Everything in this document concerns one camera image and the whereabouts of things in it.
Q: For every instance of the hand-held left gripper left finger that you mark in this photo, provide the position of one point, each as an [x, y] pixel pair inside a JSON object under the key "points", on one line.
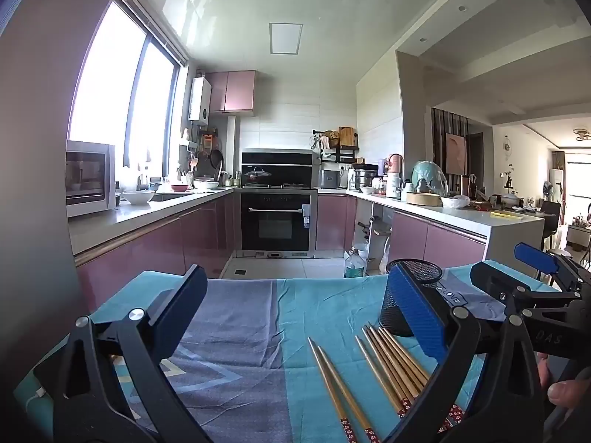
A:
{"points": [[182, 304]]}

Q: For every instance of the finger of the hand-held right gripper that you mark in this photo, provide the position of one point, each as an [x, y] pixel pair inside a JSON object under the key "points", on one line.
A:
{"points": [[535, 258], [491, 286]]}

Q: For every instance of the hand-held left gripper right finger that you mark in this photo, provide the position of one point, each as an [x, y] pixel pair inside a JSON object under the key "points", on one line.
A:
{"points": [[415, 314]]}

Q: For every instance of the black mesh utensil holder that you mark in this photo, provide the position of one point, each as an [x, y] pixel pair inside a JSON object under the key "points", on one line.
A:
{"points": [[391, 314]]}

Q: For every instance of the bunch of wooden chopsticks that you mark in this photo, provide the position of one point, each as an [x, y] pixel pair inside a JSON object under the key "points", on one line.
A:
{"points": [[395, 367]]}

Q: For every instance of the person's right hand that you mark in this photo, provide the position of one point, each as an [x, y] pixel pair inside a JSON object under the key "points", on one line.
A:
{"points": [[570, 393]]}

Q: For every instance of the blue patterned tablecloth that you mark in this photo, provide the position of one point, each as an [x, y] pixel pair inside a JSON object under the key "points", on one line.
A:
{"points": [[240, 332]]}

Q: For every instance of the pink base cabinets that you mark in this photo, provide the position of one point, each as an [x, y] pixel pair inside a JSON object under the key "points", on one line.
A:
{"points": [[152, 244], [438, 240]]}

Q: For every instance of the white standing air conditioner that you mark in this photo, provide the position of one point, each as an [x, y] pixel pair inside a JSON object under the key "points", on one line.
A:
{"points": [[557, 184]]}

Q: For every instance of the plastic oil bottle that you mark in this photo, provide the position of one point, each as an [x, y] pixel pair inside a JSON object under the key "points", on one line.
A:
{"points": [[354, 265]]}

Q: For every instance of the white plastic bag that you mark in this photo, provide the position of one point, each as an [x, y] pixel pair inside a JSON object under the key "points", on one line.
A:
{"points": [[455, 201]]}

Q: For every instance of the round wooden box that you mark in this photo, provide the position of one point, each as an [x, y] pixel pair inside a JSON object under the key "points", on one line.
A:
{"points": [[424, 199]]}

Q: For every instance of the white bowl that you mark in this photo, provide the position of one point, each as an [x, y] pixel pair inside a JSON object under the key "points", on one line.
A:
{"points": [[138, 197]]}

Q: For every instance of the pink bowl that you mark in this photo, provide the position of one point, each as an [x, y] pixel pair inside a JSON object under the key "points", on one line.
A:
{"points": [[180, 188]]}

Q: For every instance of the black built-in oven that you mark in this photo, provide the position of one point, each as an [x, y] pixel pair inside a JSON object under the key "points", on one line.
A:
{"points": [[277, 221]]}

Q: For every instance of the steel stockpot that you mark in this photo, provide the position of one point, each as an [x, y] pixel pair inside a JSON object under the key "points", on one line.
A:
{"points": [[364, 180]]}

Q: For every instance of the pot with glass lid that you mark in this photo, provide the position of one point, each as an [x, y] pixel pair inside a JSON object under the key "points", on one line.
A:
{"points": [[257, 177]]}

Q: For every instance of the pink kettle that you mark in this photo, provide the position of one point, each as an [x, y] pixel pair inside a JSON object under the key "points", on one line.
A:
{"points": [[396, 164]]}

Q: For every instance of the white countertop oven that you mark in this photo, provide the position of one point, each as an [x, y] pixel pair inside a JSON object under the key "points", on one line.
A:
{"points": [[90, 180]]}

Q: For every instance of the black range hood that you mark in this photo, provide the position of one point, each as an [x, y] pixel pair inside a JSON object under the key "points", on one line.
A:
{"points": [[277, 159]]}

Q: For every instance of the large kitchen window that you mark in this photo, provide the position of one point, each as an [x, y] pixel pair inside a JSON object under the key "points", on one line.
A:
{"points": [[106, 83]]}

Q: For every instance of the square ceiling light panel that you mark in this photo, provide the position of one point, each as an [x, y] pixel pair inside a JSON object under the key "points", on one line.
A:
{"points": [[285, 38]]}

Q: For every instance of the brown wall picture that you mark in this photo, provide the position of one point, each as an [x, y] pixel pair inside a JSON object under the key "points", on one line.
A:
{"points": [[456, 152]]}

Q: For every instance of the black wall rack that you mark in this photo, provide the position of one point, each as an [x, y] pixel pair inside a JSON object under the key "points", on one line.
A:
{"points": [[341, 152]]}

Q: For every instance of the white wall water heater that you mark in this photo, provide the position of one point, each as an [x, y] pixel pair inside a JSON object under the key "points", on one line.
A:
{"points": [[199, 101]]}

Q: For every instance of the pink wall cabinet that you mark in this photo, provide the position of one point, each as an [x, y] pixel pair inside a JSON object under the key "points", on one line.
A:
{"points": [[231, 92]]}

